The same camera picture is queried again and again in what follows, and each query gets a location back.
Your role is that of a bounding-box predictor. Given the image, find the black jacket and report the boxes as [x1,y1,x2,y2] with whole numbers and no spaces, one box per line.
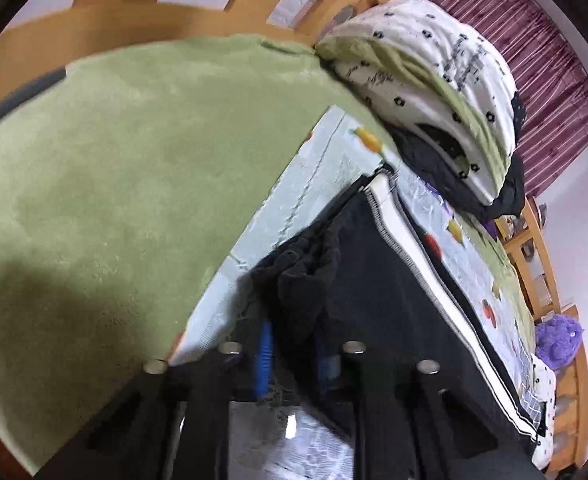
[391,95,527,222]

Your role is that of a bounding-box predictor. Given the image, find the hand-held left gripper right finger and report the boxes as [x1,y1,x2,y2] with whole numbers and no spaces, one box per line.
[314,337,544,480]

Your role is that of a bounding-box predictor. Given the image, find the fruit print plastic mat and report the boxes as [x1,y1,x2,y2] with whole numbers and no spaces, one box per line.
[166,105,547,428]

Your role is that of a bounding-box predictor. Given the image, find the maroon curtain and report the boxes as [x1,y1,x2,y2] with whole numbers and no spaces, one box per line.
[399,0,588,197]

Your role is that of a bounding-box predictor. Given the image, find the black pants with white stripe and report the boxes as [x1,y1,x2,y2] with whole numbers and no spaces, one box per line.
[249,167,549,456]

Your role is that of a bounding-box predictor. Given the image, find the grey checked cloth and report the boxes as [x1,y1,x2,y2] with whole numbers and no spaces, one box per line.
[516,350,548,436]

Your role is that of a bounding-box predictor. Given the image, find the purple plush toy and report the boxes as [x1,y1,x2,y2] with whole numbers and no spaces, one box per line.
[534,312,585,372]

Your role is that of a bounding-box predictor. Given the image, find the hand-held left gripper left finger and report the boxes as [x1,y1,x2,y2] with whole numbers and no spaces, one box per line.
[34,322,275,480]

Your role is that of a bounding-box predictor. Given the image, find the wooden bed frame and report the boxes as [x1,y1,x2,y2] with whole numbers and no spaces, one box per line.
[0,0,588,480]

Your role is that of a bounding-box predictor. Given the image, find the folded white flower print quilt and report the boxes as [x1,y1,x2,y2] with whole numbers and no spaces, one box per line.
[316,0,519,206]

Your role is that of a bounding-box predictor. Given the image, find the white dotted pillow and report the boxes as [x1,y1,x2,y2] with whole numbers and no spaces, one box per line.
[528,352,560,471]

